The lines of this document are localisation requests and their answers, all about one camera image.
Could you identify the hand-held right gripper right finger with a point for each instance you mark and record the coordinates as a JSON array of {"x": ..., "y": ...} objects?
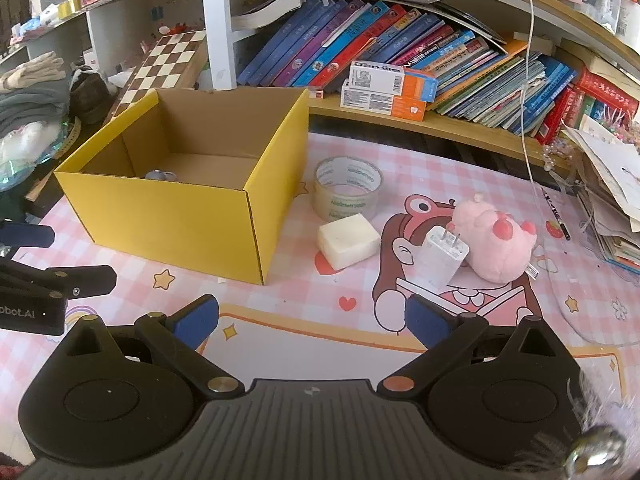
[{"x": 427, "y": 322}]

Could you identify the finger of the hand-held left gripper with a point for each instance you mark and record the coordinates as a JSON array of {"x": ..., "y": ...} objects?
[
  {"x": 25, "y": 236},
  {"x": 75, "y": 282}
]

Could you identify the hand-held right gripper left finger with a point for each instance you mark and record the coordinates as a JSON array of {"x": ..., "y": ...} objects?
[{"x": 195, "y": 321}]

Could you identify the white wall charger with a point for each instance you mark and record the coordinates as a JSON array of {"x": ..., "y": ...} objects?
[{"x": 440, "y": 266}]

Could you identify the yellow cardboard box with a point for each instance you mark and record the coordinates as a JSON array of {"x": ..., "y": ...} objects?
[{"x": 165, "y": 230}]

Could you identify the pink plush toy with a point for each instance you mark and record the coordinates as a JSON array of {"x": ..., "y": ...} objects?
[{"x": 500, "y": 256}]

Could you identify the white foam block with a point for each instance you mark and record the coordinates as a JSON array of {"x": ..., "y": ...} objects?
[{"x": 350, "y": 243}]

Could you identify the grey toy truck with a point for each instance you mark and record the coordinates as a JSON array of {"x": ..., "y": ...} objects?
[{"x": 160, "y": 175}]

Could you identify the clear tape roll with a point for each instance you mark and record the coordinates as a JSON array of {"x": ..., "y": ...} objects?
[{"x": 345, "y": 206}]

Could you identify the shiny plastic bag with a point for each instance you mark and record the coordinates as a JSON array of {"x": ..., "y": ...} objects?
[{"x": 25, "y": 160}]

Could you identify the pink checked desk mat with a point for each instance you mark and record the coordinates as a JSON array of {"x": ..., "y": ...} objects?
[{"x": 280, "y": 296}]

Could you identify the folded grey clothes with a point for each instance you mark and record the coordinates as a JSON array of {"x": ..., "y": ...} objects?
[{"x": 30, "y": 90}]

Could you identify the dark fuzzy cloth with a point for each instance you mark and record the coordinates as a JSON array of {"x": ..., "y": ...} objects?
[{"x": 92, "y": 95}]

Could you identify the fluffy grey pompom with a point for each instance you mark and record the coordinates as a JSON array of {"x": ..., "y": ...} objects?
[{"x": 582, "y": 387}]

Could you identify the black pen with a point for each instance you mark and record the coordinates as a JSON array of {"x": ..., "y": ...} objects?
[{"x": 557, "y": 215}]

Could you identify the white wooden desk bookshelf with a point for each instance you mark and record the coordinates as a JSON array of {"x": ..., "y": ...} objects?
[{"x": 450, "y": 128}]

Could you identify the silver bell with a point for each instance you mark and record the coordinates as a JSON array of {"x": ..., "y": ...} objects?
[{"x": 596, "y": 450}]

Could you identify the wooden chessboard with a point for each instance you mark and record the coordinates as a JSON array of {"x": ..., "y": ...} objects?
[{"x": 160, "y": 65}]

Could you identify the orange white toothpaste box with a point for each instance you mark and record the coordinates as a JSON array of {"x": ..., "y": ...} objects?
[
  {"x": 380, "y": 79},
  {"x": 375, "y": 102}
]

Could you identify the pile of papers and books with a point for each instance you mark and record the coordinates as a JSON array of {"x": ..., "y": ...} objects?
[{"x": 610, "y": 175}]

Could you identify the small red white box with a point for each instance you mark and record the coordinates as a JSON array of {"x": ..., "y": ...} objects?
[{"x": 316, "y": 94}]

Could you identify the white side shelf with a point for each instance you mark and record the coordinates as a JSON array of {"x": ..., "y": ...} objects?
[{"x": 165, "y": 7}]

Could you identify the row of colourful books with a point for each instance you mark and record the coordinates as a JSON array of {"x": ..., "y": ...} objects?
[{"x": 400, "y": 50}]

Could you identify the colourful bead ornament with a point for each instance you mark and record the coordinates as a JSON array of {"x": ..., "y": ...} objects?
[{"x": 620, "y": 122}]

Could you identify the thick red dictionary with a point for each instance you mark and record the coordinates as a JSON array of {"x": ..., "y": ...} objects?
[{"x": 610, "y": 93}]

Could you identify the thick yellowed book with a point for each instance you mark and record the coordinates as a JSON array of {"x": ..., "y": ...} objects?
[{"x": 600, "y": 62}]

